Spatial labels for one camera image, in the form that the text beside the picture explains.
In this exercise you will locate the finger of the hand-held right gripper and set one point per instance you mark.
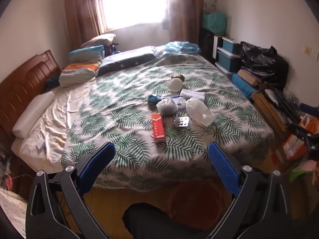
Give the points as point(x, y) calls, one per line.
point(309, 109)
point(297, 129)

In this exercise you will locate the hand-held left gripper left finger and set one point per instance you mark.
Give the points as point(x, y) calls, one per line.
point(99, 159)

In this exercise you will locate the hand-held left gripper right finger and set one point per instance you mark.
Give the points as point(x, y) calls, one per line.
point(221, 161)

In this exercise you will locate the red plastic basin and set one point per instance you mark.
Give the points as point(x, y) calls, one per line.
point(197, 199)

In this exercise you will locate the silver pill blister pack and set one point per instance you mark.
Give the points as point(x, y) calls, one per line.
point(183, 122)

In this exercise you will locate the white plastic bag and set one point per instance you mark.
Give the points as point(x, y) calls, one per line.
point(198, 110)

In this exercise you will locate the orange cardboard box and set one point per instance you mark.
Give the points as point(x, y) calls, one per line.
point(158, 127)

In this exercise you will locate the white packet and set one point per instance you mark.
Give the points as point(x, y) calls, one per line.
point(192, 95)

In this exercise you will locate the blue and white medicine box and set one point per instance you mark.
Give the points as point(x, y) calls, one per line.
point(179, 99)

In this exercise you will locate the clear plastic bag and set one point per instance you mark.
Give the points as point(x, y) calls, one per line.
point(166, 106)

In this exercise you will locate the black tripod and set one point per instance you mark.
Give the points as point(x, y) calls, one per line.
point(284, 102)

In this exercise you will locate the green bag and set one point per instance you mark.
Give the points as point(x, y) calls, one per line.
point(297, 175)

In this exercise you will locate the large cardboard box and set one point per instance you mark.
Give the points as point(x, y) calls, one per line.
point(270, 109)

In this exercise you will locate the leaf print bedspread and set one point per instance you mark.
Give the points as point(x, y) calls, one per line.
point(124, 109)

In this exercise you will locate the white bed sheet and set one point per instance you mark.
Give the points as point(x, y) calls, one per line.
point(57, 119)

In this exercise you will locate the small white paper slip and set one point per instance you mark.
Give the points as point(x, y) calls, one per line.
point(40, 147)

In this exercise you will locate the long cardboard box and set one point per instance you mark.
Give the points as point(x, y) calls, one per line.
point(250, 77)

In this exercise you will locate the black garbage bag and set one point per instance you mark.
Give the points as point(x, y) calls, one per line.
point(264, 59)

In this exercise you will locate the long blue box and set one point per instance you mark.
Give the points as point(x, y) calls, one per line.
point(243, 86)

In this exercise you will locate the dark blue foil wrapper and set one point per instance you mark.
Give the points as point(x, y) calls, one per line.
point(153, 99)

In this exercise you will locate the white pillow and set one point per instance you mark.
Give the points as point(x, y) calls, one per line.
point(32, 114)

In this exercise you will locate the white plastic bowl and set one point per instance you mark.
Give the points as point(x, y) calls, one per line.
point(175, 85)

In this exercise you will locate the dark blue cloth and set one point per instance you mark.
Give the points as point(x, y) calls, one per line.
point(53, 82)

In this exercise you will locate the navy triangle print pillow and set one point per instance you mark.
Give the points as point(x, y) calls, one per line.
point(124, 62)

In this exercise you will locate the printed white cloth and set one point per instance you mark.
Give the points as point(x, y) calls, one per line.
point(11, 209)

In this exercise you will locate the blue striped folded blanket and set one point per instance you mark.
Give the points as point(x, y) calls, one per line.
point(86, 54)

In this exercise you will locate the wooden headboard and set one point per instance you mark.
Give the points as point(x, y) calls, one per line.
point(22, 82)

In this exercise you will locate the black cabinet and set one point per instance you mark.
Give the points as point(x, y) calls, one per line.
point(205, 44)

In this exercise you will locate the beige pillow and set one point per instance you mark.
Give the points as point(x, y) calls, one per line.
point(99, 39)

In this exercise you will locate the light blue plastic bag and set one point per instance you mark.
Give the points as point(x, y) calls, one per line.
point(183, 46)

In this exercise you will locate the teal plastic bag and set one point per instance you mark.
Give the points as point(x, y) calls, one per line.
point(214, 23)

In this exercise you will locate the brown curtain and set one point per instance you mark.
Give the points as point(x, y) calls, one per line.
point(79, 12)
point(185, 12)

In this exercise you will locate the window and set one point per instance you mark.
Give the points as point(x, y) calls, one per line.
point(132, 2)

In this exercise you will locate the wall switch plate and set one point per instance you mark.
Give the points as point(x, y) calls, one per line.
point(311, 52)

